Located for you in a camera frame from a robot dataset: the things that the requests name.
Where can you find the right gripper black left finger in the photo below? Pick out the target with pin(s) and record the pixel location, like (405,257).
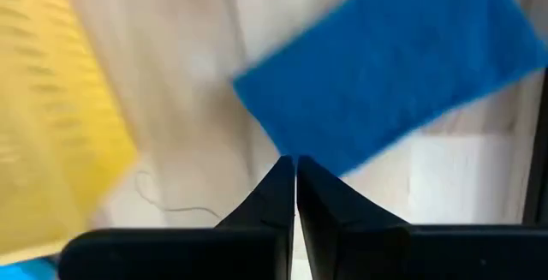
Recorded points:
(192,254)

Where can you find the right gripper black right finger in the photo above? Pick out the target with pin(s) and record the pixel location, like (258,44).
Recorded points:
(385,254)

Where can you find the yellow plastic basket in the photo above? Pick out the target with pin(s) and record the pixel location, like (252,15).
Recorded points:
(51,121)

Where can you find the black aluminium rig frame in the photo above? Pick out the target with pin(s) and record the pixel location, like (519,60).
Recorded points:
(537,164)

